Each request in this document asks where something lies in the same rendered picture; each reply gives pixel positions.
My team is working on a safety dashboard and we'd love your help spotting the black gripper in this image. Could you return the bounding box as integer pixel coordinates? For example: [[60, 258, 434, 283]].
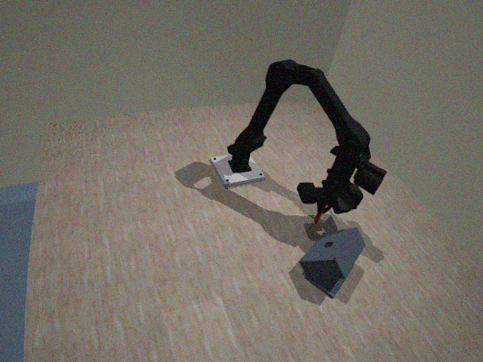
[[297, 168, 363, 214]]

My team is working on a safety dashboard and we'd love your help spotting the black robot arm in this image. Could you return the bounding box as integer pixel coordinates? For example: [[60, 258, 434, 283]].
[[227, 59, 386, 214]]

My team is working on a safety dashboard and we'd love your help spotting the blue-grey sloped panel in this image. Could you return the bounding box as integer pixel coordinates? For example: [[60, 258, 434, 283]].
[[299, 228, 365, 298]]

